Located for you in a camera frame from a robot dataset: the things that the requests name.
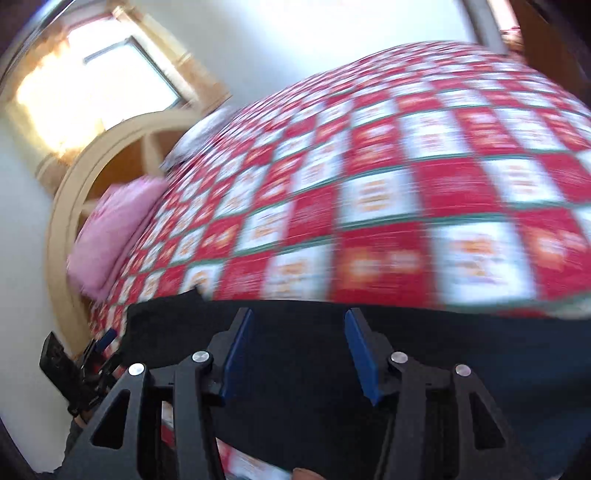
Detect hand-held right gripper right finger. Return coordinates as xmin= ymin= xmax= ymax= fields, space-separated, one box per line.
xmin=344 ymin=308 xmax=539 ymax=480

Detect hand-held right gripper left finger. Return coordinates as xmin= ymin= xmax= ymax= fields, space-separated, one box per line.
xmin=55 ymin=308 xmax=256 ymax=480

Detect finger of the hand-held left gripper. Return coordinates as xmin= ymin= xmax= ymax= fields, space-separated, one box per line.
xmin=95 ymin=328 xmax=119 ymax=355

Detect black pants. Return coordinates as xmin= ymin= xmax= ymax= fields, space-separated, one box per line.
xmin=121 ymin=290 xmax=591 ymax=480

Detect person's left forearm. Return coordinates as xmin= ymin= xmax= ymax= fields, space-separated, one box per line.
xmin=62 ymin=413 xmax=95 ymax=472

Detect pink pillow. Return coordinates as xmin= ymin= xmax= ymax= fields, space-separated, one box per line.
xmin=67 ymin=175 xmax=171 ymax=301

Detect cream wooden headboard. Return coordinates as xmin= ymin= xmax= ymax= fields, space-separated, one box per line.
xmin=44 ymin=108 xmax=209 ymax=357

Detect red checkered printed blanket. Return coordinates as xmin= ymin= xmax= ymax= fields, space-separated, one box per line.
xmin=87 ymin=41 xmax=591 ymax=480

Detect grey striped pillow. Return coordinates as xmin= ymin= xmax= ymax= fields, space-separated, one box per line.
xmin=159 ymin=105 xmax=237 ymax=169

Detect window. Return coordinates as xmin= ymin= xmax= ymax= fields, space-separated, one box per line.
xmin=14 ymin=34 xmax=184 ymax=153

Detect yellow patterned curtain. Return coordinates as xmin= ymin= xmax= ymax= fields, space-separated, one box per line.
xmin=111 ymin=2 xmax=232 ymax=109

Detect brown wooden door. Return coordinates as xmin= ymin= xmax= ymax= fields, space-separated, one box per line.
xmin=505 ymin=0 xmax=591 ymax=112

